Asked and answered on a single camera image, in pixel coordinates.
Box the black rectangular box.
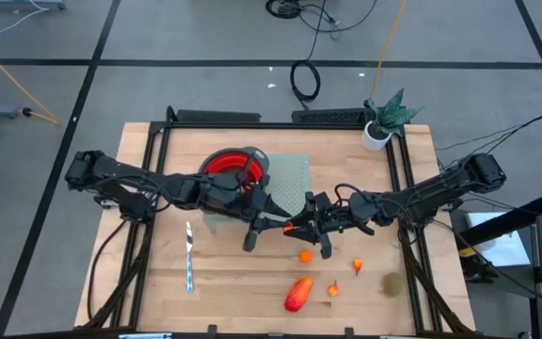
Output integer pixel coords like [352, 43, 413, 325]
[291, 107, 368, 125]
[175, 109, 262, 125]

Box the black cable bundle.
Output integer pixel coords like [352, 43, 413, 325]
[264, 0, 379, 35]

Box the brown kiwi fruit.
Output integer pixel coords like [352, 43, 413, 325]
[382, 271, 405, 299]

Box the yellow hanging cable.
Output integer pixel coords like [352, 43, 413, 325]
[369, 0, 408, 100]
[0, 36, 62, 126]

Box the black coiled floor cable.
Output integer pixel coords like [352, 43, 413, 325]
[289, 0, 328, 105]

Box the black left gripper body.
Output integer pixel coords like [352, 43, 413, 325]
[201, 172, 271, 253]

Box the green plant in white pot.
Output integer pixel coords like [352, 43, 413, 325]
[360, 88, 424, 153]

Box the black aluminium frame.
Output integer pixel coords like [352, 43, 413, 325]
[81, 105, 477, 338]

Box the black metal beam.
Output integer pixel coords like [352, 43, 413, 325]
[456, 191, 542, 246]

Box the red orange mango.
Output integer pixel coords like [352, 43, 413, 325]
[283, 275, 315, 314]

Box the red collapsible colander grey rim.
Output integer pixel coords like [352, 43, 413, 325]
[198, 146, 272, 189]

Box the knife with blue handle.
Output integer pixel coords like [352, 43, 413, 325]
[184, 221, 196, 295]

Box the silver metal plate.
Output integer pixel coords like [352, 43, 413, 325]
[118, 331, 174, 339]

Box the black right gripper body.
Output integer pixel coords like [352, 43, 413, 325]
[304, 190, 354, 261]

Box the white paper sheet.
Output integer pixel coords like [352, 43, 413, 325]
[467, 211, 532, 268]

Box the white floor cable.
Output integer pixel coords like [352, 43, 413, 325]
[0, 5, 51, 47]

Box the green perforated metal rack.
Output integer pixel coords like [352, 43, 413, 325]
[203, 153, 313, 235]

